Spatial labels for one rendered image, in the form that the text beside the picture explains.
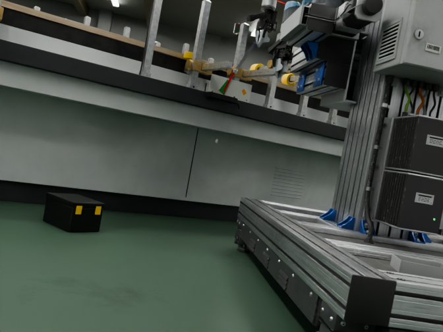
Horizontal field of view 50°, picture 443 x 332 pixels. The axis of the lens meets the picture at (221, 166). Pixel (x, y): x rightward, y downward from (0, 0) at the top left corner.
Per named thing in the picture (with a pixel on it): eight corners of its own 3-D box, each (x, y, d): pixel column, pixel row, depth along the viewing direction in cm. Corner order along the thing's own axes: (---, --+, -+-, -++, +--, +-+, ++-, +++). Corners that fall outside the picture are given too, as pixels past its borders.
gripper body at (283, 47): (283, 56, 225) (288, 31, 224) (272, 57, 232) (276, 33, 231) (295, 60, 229) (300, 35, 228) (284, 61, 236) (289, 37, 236)
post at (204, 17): (194, 93, 244) (211, 0, 242) (188, 92, 242) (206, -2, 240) (191, 93, 246) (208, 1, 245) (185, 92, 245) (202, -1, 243)
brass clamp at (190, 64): (212, 74, 246) (213, 65, 246) (189, 68, 239) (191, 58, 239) (206, 75, 251) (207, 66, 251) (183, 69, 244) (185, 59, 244)
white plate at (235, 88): (249, 103, 260) (252, 85, 260) (208, 92, 246) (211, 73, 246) (248, 103, 261) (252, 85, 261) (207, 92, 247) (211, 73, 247)
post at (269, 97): (270, 117, 270) (285, 33, 269) (265, 116, 268) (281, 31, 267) (266, 117, 273) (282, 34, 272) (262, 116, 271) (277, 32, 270)
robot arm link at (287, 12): (302, 0, 225) (284, -1, 227) (298, 24, 225) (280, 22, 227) (303, 6, 233) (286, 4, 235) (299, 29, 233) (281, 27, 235)
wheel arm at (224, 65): (231, 70, 224) (233, 61, 224) (225, 68, 222) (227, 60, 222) (188, 74, 261) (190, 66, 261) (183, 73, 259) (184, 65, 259)
